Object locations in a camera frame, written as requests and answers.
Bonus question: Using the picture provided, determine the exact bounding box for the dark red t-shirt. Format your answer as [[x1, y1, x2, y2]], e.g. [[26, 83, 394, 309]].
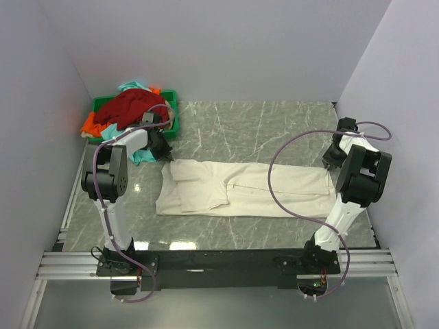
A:
[[94, 88, 169, 135]]

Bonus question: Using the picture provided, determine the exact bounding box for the black base crossbar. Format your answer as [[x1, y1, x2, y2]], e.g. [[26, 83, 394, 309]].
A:
[[96, 249, 340, 295]]

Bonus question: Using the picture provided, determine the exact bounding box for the aluminium frame rail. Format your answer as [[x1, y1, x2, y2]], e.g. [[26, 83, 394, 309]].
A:
[[36, 249, 399, 280]]

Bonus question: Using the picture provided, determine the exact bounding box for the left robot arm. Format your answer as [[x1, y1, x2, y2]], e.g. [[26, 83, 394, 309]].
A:
[[81, 106, 175, 276]]

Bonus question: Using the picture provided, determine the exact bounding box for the tan t-shirt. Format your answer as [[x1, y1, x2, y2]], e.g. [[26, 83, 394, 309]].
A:
[[165, 100, 176, 130]]

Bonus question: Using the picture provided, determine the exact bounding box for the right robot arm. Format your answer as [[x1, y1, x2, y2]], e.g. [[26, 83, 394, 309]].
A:
[[301, 117, 392, 273]]

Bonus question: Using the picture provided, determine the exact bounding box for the green plastic bin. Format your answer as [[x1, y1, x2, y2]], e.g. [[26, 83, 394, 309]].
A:
[[80, 88, 178, 141]]

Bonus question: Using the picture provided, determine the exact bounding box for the cream white t-shirt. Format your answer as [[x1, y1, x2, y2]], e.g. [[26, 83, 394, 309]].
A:
[[156, 159, 336, 218]]

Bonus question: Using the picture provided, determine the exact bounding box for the teal t-shirt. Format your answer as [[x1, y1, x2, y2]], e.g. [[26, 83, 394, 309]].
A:
[[101, 80, 165, 167]]

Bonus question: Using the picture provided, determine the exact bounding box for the orange t-shirt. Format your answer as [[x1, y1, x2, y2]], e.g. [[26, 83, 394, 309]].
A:
[[80, 87, 162, 138]]

